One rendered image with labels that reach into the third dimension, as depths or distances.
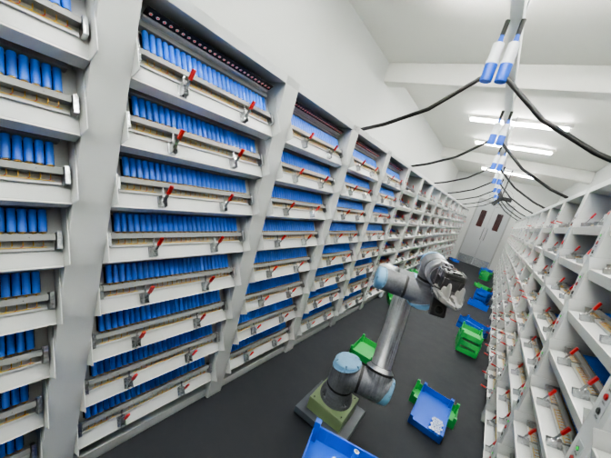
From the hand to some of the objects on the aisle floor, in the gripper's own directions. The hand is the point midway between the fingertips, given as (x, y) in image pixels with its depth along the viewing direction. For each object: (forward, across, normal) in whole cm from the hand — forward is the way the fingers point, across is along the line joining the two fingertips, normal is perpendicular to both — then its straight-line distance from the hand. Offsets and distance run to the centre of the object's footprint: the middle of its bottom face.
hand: (453, 308), depth 76 cm
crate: (-96, +50, +112) cm, 156 cm away
